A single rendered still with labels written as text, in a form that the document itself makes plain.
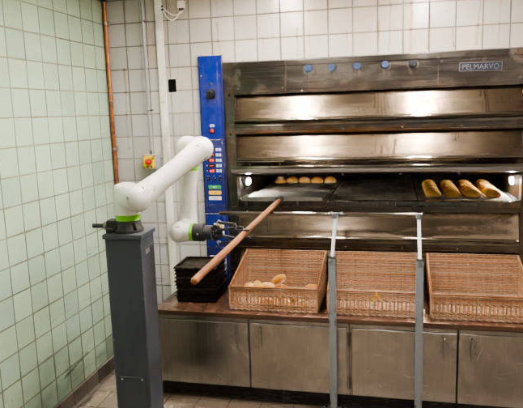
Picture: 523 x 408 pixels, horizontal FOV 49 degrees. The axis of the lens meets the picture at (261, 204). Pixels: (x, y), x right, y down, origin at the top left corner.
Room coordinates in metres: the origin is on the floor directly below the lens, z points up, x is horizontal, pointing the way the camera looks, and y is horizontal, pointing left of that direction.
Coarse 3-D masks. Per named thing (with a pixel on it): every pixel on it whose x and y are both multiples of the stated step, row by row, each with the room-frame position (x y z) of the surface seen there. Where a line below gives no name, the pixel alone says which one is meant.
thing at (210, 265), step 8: (280, 200) 3.72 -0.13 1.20; (272, 208) 3.46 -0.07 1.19; (264, 216) 3.23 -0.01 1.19; (256, 224) 3.02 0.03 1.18; (240, 232) 2.79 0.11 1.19; (248, 232) 2.85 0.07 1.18; (232, 240) 2.62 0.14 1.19; (240, 240) 2.71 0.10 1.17; (224, 248) 2.50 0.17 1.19; (232, 248) 2.56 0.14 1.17; (216, 256) 2.36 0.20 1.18; (224, 256) 2.43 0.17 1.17; (208, 264) 2.25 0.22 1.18; (216, 264) 2.31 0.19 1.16; (200, 272) 2.14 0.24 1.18; (208, 272) 2.20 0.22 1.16; (192, 280) 2.07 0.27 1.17; (200, 280) 2.10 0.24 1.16
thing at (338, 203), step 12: (240, 204) 3.89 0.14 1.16; (252, 204) 3.87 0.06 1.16; (264, 204) 3.85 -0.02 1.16; (288, 204) 3.81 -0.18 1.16; (300, 204) 3.79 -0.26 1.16; (312, 204) 3.78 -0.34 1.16; (324, 204) 3.76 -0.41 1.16; (336, 204) 3.74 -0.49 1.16; (348, 204) 3.72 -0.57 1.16; (360, 204) 3.70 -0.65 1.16; (372, 204) 3.69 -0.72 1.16; (384, 204) 3.67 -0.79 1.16; (396, 204) 3.65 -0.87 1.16; (408, 204) 3.64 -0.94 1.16; (420, 204) 3.62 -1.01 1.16; (432, 204) 3.60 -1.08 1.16; (444, 204) 3.59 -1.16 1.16; (456, 204) 3.57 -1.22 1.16; (468, 204) 3.55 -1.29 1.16; (480, 204) 3.54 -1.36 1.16; (492, 204) 3.52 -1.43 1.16; (504, 204) 3.51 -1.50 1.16; (516, 204) 3.49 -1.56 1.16
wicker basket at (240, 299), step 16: (256, 256) 3.82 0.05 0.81; (272, 256) 3.79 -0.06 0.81; (288, 256) 3.77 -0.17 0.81; (304, 256) 3.75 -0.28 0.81; (320, 256) 3.73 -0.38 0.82; (240, 272) 3.65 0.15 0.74; (256, 272) 3.79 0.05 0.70; (272, 272) 3.76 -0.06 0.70; (288, 272) 3.74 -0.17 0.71; (304, 272) 3.72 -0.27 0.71; (320, 272) 3.46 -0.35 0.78; (240, 288) 3.38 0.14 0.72; (256, 288) 3.36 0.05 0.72; (272, 288) 3.33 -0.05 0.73; (288, 288) 3.31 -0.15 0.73; (304, 288) 3.30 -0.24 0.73; (320, 288) 3.39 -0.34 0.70; (240, 304) 3.38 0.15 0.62; (256, 304) 3.36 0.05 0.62; (272, 304) 3.34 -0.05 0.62; (288, 304) 3.31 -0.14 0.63; (320, 304) 3.39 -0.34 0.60
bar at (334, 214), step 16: (336, 224) 3.33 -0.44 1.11; (416, 272) 3.05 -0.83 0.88; (416, 288) 3.04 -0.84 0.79; (336, 304) 3.18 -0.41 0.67; (416, 304) 3.04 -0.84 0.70; (336, 320) 3.17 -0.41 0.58; (416, 320) 3.04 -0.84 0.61; (336, 336) 3.16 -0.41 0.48; (416, 336) 3.04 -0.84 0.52; (336, 352) 3.15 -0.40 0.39; (416, 352) 3.04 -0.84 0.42; (336, 368) 3.15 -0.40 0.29; (416, 368) 3.04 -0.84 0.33; (336, 384) 3.15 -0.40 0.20; (416, 384) 3.04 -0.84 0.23; (336, 400) 3.15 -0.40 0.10; (416, 400) 3.04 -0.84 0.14
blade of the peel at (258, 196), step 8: (256, 192) 4.22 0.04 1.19; (264, 192) 4.20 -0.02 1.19; (272, 192) 4.19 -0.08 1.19; (280, 192) 4.18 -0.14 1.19; (288, 192) 4.16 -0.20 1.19; (296, 192) 4.15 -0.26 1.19; (304, 192) 4.14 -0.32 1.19; (312, 192) 4.12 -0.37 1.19; (320, 192) 4.11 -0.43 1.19; (248, 200) 3.88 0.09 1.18; (256, 200) 3.86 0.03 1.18; (264, 200) 3.85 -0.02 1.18; (272, 200) 3.84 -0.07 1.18; (288, 200) 3.81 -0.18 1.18; (296, 200) 3.80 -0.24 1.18; (304, 200) 3.79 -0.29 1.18; (312, 200) 3.78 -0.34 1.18; (320, 200) 3.77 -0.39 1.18
